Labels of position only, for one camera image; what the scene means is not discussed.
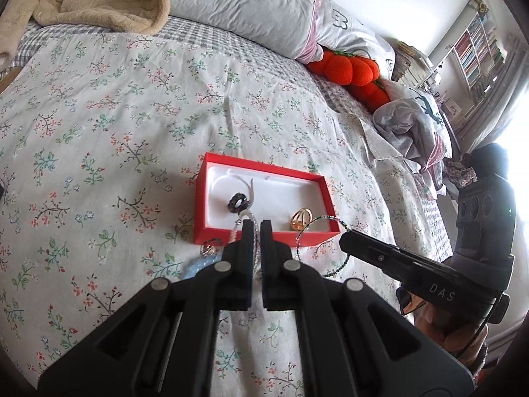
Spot light blue bead bracelet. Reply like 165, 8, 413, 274
181, 255, 220, 280

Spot dark seed bead necklace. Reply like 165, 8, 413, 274
294, 214, 352, 279

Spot gold flower ring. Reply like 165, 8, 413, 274
199, 237, 224, 258

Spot gold spiral bangle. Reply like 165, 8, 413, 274
290, 208, 313, 232

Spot clear crystal bead bracelet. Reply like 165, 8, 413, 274
228, 209, 262, 274

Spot black flower hair clip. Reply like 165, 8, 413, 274
227, 193, 251, 214

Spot red jewelry box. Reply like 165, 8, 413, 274
194, 153, 340, 247

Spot right hand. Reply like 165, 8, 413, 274
414, 303, 489, 375

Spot dark clothes pile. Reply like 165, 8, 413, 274
444, 143, 509, 188

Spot crumpled grey clothes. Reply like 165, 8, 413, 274
371, 78, 454, 187

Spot orange pumpkin plush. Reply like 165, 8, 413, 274
306, 48, 390, 114

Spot stack of books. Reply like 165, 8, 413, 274
392, 41, 441, 91

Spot floral bed sheet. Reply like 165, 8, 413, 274
1, 18, 451, 385

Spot white bookshelf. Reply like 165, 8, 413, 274
428, 0, 504, 106

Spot white printed pillow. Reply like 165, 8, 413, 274
316, 0, 395, 80

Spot grey pillow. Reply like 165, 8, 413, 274
170, 0, 323, 65

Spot beige fleece blanket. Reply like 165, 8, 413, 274
1, 0, 170, 71

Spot black tracker camera box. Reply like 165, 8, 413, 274
450, 174, 515, 292

